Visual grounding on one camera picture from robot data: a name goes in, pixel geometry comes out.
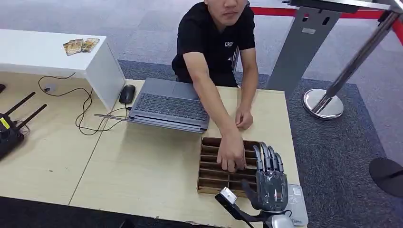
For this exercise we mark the person's left hand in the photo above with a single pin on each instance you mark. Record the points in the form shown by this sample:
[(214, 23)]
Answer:
[(244, 118)]

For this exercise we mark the person's right hand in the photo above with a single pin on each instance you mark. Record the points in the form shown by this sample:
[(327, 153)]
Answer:
[(231, 151)]

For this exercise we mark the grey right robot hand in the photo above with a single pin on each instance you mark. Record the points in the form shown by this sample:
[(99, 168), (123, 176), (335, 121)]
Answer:
[(272, 192)]

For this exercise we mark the black computer mouse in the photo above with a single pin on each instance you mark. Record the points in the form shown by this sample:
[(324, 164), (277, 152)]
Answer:
[(127, 93)]

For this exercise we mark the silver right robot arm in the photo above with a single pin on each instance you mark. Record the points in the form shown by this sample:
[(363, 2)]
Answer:
[(281, 222)]

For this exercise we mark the pale grey card reader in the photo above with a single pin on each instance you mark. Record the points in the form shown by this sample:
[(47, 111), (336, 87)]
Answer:
[(298, 204)]

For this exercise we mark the wooden card box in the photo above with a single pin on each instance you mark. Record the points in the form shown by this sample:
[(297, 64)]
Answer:
[(214, 176)]

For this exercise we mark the grey laptop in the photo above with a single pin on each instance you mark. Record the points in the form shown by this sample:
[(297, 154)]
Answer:
[(167, 107)]

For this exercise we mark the person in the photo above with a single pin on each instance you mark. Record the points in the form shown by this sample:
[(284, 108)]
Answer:
[(214, 41)]

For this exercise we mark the grey metal stand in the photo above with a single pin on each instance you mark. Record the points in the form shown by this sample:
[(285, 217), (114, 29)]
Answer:
[(299, 53)]

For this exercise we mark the red barrier belt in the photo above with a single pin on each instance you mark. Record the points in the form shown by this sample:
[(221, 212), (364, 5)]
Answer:
[(277, 12)]

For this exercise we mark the black round base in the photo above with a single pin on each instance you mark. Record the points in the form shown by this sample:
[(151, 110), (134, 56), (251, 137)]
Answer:
[(387, 176)]

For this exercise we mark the brown printed card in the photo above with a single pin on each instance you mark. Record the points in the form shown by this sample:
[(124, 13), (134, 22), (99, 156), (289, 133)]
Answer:
[(66, 47), (75, 47), (90, 44)]

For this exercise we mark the grey desk grommet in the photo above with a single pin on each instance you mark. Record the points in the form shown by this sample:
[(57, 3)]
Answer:
[(49, 89)]

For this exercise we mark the white desk shelf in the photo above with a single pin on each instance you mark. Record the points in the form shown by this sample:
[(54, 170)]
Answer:
[(47, 53)]

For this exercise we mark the black router with antennas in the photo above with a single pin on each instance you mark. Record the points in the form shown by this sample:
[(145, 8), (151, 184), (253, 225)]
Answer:
[(9, 138)]

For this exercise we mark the black object at desk edge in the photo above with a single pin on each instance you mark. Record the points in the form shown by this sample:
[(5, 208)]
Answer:
[(2, 88)]

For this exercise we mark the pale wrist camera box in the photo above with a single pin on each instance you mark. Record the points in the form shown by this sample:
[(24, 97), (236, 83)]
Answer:
[(228, 195)]

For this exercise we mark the black chair frame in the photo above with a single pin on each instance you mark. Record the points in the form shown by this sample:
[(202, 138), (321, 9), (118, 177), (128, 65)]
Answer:
[(235, 59)]

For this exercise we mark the chrome stanchion post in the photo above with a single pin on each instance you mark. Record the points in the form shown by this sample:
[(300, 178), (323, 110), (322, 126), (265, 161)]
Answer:
[(322, 105)]

